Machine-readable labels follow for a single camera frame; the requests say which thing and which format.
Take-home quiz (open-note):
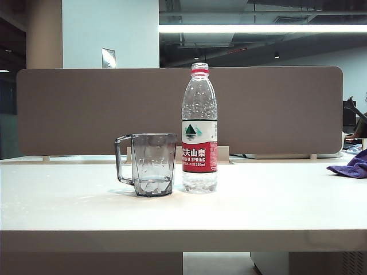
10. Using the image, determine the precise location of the ceiling light strip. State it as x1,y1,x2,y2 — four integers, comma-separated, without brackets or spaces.
158,24,367,34

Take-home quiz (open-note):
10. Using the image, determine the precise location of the transparent grey plastic mug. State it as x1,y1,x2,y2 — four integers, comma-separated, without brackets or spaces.
114,132,178,198

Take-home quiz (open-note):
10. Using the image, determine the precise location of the black background monitor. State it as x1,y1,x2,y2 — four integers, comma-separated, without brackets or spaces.
343,108,358,134

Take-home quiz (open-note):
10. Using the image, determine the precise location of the silver wall plate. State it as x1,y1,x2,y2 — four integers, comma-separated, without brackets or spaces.
101,47,116,69

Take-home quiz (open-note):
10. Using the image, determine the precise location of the background seated person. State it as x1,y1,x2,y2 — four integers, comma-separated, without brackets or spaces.
345,113,367,141

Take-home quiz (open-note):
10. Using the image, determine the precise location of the clear water bottle red label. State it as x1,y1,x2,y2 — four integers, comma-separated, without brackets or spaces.
181,62,219,194

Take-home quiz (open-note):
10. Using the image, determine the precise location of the purple cloth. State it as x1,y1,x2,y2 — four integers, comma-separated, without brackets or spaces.
326,148,367,179

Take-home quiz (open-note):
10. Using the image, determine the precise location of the brown desk partition panel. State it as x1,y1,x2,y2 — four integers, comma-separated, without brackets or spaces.
16,66,344,156

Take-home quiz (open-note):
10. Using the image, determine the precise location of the wide beige partition bracket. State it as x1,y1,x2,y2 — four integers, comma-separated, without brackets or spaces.
126,145,231,164

